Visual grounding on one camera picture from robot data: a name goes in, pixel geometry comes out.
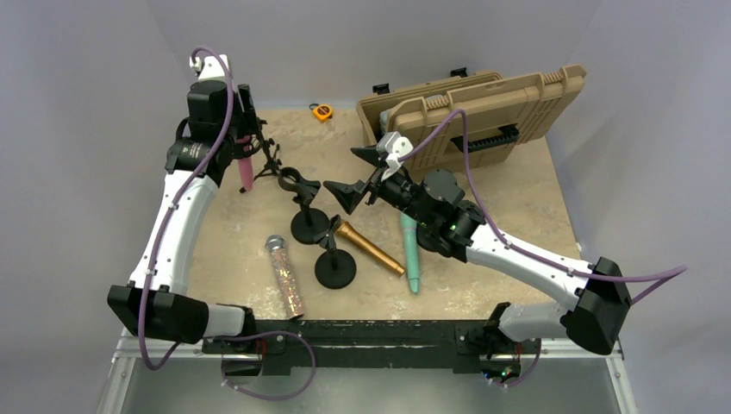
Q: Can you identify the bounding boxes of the tan plastic tool case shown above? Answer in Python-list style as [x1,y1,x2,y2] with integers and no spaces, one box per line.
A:
[356,65,587,180]

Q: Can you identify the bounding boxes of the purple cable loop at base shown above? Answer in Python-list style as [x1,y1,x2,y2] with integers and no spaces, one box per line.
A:
[220,331,317,403]

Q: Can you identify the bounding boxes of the teal microphone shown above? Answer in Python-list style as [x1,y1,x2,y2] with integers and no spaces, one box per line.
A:
[400,213,421,294]

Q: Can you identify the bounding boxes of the gold microphone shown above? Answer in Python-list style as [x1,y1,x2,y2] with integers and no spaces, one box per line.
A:
[335,221,406,277]

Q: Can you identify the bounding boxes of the black aluminium base frame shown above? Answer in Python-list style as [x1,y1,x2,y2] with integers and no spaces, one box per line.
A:
[97,103,627,414]

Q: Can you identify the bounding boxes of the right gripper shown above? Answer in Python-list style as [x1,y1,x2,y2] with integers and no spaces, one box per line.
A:
[324,144,434,227]

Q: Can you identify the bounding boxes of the black stand for gold mic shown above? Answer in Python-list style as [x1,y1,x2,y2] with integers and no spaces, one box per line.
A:
[315,215,357,290]

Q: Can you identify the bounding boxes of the black tripod shock mount stand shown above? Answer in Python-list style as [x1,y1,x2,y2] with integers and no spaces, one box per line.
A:
[235,118,282,181]

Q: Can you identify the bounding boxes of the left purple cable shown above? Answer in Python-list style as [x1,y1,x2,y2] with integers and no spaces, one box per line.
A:
[136,45,236,372]

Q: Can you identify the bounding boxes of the yellow tape measure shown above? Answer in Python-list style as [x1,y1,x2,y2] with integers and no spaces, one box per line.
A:
[309,103,334,122]

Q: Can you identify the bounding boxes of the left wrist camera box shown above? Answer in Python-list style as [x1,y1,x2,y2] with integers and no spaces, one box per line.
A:
[189,54,231,81]

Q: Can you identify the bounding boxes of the pink microphone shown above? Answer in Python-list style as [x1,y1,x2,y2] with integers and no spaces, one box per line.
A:
[237,135,254,193]

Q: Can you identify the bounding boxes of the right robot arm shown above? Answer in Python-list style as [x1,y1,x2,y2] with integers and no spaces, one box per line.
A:
[323,147,632,355]

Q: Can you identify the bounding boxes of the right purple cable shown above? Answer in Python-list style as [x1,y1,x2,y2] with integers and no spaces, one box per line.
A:
[397,108,689,307]

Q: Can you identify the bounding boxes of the black stand for glitter mic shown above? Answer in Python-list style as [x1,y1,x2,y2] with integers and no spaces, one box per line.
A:
[278,166,329,245]

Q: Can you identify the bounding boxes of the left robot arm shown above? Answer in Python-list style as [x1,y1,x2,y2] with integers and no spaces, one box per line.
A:
[107,80,260,353]

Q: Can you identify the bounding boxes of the grey plastic case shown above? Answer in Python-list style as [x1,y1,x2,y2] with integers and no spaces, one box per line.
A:
[378,110,393,141]

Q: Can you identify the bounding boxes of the glitter silver microphone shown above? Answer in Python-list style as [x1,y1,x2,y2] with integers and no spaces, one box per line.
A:
[265,235,304,320]

